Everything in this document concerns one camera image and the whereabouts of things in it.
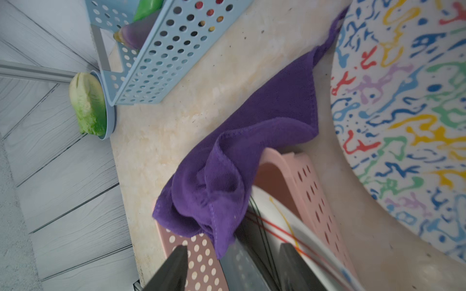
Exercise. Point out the green cabbage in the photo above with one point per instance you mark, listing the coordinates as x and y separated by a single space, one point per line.
87 99

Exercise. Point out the pink plastic basket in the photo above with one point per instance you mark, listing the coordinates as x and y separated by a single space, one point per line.
289 178

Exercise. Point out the white plaid striped round plate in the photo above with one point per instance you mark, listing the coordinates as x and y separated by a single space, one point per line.
268 224

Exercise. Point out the light blue plastic basket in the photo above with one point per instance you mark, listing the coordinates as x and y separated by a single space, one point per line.
183 32

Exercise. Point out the green cucumber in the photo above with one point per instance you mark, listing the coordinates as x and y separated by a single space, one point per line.
146 8

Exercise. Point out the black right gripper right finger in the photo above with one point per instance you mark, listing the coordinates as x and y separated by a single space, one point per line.
294 273

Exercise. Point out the purple eggplant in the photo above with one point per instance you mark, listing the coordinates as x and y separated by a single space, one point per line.
135 34

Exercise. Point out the small blue plate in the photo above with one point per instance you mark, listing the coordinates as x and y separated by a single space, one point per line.
111 111

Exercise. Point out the left aluminium frame post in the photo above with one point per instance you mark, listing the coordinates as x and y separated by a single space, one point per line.
35 73

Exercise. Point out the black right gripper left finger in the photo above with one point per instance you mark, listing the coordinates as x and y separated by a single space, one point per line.
173 273

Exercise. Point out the dark teal square plate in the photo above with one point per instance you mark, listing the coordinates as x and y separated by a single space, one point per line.
251 262

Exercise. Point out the purple microfiber cloth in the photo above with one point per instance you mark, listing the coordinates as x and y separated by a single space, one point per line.
210 190

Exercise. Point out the colourful squiggle round plate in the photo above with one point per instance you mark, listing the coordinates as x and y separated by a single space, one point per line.
398 101

